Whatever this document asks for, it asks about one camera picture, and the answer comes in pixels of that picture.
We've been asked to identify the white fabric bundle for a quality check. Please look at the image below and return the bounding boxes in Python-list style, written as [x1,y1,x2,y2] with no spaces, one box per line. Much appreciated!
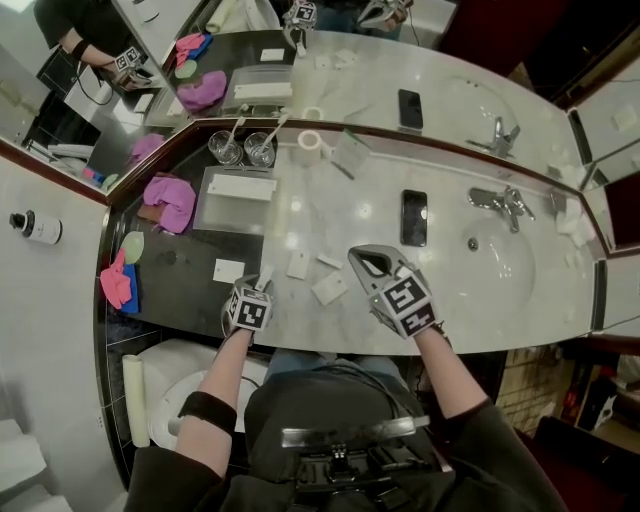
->
[617,352,640,401]

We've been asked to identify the dark red wooden door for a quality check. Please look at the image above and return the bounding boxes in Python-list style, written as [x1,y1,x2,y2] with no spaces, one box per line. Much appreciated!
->
[514,414,640,512]

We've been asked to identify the white toilet paper roll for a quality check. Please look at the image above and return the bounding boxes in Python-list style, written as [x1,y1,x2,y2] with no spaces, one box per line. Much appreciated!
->
[297,129,324,166]

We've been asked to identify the large wall mirror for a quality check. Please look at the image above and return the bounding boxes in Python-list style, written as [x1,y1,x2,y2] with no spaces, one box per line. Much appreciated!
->
[109,0,586,191]

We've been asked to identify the blue cloth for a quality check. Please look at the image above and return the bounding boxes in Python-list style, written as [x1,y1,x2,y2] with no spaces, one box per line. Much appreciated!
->
[121,263,143,315]

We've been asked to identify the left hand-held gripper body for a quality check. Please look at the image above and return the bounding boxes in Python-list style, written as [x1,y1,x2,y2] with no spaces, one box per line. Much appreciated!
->
[221,283,276,337]

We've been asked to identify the black smartphone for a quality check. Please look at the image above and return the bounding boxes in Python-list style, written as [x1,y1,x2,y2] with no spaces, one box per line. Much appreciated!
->
[401,188,430,248]

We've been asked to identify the angled mirror panel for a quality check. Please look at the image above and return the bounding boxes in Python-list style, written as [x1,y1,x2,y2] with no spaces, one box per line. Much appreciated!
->
[567,64,640,256]
[0,0,196,206]

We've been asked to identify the person's dark shirt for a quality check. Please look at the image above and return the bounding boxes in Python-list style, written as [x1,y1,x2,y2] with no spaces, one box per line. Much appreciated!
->
[124,369,569,512]

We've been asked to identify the black forearm band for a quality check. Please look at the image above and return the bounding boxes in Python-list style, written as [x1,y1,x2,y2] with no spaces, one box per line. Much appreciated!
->
[177,391,238,436]

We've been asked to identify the glass tumbler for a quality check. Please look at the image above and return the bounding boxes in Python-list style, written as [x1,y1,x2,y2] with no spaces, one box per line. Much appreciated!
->
[243,131,277,169]
[207,129,244,166]

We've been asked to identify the pale green round pad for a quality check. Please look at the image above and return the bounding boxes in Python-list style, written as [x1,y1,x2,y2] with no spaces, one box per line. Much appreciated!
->
[119,230,146,265]

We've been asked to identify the person's right forearm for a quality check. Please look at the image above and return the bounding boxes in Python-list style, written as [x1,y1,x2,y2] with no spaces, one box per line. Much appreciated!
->
[413,329,490,420]

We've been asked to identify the white sink basin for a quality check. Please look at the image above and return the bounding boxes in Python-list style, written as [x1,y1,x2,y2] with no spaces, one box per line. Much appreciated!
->
[459,215,537,311]

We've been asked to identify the chrome faucet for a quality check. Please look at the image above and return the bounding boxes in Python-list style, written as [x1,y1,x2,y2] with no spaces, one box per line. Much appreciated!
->
[467,185,536,235]

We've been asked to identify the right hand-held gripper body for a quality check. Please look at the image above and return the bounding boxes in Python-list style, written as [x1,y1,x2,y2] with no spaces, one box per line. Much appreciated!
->
[368,263,438,341]

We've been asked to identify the black chest camera mount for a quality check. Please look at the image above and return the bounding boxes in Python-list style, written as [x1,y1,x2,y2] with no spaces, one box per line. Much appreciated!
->
[280,414,454,512]

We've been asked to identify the cream paper roll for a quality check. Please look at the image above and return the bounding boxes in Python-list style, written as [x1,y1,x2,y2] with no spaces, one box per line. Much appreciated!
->
[121,353,151,449]

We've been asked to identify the white pump bottle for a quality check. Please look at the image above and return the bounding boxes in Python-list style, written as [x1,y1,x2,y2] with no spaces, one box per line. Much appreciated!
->
[8,209,64,246]

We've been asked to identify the clear plastic tray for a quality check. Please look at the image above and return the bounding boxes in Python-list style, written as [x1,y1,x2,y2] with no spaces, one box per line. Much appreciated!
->
[192,166,277,235]

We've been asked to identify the person's left forearm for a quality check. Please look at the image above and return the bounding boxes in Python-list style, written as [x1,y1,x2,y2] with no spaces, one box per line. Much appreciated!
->
[174,327,255,479]

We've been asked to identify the white folded towel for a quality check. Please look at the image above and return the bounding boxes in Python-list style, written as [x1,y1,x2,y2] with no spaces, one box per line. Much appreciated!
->
[554,197,596,249]

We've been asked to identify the purple cloth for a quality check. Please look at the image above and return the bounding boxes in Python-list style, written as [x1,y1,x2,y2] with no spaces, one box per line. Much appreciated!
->
[143,174,197,235]

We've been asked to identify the person's blue jeans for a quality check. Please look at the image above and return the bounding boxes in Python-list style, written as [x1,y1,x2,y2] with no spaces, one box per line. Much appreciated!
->
[267,349,416,396]

